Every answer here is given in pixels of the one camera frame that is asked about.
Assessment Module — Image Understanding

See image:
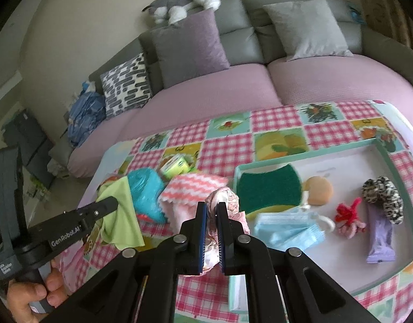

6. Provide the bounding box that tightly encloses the leopard print scrunchie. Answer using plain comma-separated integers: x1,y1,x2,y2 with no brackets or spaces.
362,176,405,226

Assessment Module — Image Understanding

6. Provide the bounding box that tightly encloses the white tray with teal rim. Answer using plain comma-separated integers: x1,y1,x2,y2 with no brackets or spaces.
228,138,413,312

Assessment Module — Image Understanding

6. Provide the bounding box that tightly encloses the blue cloth item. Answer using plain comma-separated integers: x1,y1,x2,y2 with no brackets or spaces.
346,2,365,24

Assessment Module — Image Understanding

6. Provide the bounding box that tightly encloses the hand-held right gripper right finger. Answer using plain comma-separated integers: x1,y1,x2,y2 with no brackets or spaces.
216,202,385,323

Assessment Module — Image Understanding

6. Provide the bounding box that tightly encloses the blue plastic bag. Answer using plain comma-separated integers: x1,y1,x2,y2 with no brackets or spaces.
67,81,108,147

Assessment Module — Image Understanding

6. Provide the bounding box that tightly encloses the light grey cushion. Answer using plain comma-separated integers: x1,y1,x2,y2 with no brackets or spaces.
263,0,354,62

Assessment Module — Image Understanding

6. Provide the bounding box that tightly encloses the green and yellow sponge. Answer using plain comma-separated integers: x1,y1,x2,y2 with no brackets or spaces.
238,164,303,219

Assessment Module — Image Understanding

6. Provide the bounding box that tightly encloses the teal plastic bag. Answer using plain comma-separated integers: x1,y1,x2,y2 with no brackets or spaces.
127,167,168,223

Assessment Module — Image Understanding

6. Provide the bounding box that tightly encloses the black and white patterned cushion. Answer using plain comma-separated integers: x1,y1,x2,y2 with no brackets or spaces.
99,52,152,120

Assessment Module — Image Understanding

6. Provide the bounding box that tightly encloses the green and yellow small packet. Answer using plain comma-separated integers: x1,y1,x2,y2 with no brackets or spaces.
159,154,197,179

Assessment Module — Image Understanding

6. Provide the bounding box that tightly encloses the red and pink knitted toy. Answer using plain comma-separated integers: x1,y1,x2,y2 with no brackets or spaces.
333,198,366,239

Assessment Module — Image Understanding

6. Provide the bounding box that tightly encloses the purple packet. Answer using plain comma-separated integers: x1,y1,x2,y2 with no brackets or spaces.
366,203,395,264

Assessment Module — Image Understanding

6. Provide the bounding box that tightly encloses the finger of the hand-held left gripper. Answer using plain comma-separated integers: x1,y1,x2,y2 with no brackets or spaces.
75,196,120,225

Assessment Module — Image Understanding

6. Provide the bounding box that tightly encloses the grey and white plush toy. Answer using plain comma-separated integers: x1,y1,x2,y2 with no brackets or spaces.
141,0,222,25

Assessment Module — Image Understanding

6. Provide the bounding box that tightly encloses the pink sofa seat cover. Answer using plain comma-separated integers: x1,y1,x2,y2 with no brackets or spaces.
267,54,413,106
67,64,283,179

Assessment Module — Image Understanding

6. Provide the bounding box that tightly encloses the pink zigzag cloth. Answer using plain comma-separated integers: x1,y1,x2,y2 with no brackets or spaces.
157,173,229,233

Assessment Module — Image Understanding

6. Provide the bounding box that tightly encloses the patterned beige curtain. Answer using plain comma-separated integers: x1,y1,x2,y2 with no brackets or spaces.
349,0,413,51

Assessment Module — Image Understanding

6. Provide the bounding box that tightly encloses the purple cushion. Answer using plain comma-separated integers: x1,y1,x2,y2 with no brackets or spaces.
151,8,230,88

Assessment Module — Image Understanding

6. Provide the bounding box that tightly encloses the sofa with pink cover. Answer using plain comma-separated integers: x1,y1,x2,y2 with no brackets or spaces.
48,0,413,179

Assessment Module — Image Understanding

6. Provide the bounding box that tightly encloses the blue face mask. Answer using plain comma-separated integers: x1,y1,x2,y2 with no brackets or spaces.
253,207,336,253

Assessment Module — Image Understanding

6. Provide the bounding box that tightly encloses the light green cloth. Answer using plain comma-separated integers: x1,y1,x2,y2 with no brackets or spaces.
96,175,144,251

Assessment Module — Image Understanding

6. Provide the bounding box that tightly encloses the dark grey box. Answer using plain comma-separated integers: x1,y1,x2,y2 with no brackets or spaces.
1,109,55,189

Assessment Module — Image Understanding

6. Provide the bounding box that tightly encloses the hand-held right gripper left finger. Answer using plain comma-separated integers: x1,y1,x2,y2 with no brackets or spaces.
48,202,209,323

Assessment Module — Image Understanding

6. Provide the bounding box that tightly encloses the person's left hand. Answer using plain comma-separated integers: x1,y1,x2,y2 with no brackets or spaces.
6,257,66,323

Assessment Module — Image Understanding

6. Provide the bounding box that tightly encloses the pink floral cloth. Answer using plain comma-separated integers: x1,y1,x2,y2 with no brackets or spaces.
201,187,250,276

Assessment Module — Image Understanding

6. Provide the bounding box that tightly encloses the orange round powder puff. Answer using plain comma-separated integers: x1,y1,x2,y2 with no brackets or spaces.
304,176,333,206

